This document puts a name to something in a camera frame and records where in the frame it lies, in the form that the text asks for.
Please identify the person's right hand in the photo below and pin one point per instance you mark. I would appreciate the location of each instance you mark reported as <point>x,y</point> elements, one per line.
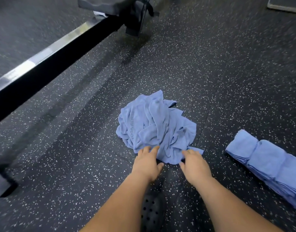
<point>196,167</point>

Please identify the person's left hand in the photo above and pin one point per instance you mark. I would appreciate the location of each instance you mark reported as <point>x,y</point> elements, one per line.
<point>147,164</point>

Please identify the blue towel pile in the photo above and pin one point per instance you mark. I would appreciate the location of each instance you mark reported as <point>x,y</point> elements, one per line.
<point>153,123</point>

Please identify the person's right forearm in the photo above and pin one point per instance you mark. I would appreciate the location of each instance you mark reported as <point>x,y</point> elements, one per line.
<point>235,207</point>

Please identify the person's left forearm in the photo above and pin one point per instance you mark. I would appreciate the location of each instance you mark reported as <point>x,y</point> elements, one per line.
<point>119,207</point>

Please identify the person's black clog shoe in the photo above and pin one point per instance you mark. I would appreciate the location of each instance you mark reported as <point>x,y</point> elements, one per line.
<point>151,212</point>

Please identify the black ski trainer wooden-edged platform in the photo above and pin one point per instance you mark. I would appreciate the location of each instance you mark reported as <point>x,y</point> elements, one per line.
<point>285,4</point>

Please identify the black rowing machine with rail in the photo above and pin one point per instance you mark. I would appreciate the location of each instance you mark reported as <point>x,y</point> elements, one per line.
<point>46,67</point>

